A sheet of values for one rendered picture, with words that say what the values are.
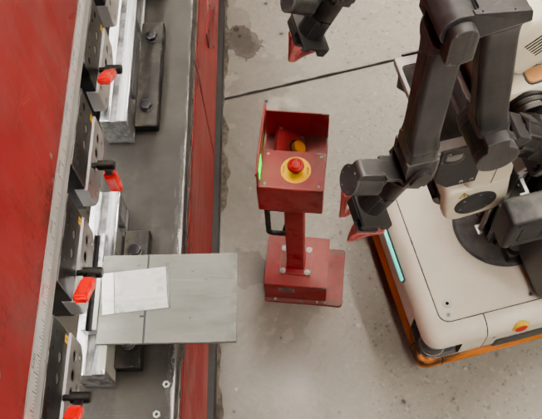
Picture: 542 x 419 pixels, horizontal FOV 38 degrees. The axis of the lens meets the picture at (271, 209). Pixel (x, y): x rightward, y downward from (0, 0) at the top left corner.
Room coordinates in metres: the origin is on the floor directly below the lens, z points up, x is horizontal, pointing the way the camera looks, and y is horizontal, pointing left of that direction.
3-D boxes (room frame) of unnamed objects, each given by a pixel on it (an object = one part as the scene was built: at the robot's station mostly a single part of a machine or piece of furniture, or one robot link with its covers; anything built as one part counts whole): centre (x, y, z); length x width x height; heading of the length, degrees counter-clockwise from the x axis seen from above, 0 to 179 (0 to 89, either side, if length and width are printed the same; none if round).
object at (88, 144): (0.74, 0.34, 1.26); 0.15 x 0.09 x 0.17; 176
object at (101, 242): (0.60, 0.36, 0.99); 0.20 x 0.03 x 0.03; 176
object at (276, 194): (0.98, -0.07, 0.75); 0.20 x 0.16 x 0.18; 170
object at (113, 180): (0.71, 0.28, 1.20); 0.04 x 0.02 x 0.10; 86
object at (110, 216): (0.62, 0.35, 0.92); 0.39 x 0.06 x 0.10; 176
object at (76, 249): (0.54, 0.36, 1.26); 0.15 x 0.09 x 0.17; 176
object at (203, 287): (0.55, 0.21, 1.00); 0.26 x 0.18 x 0.01; 86
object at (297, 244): (0.98, -0.07, 0.39); 0.05 x 0.05 x 0.54; 80
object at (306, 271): (0.98, -0.07, 0.13); 0.10 x 0.10 x 0.01; 80
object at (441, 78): (0.69, -0.26, 1.40); 0.11 x 0.06 x 0.43; 10
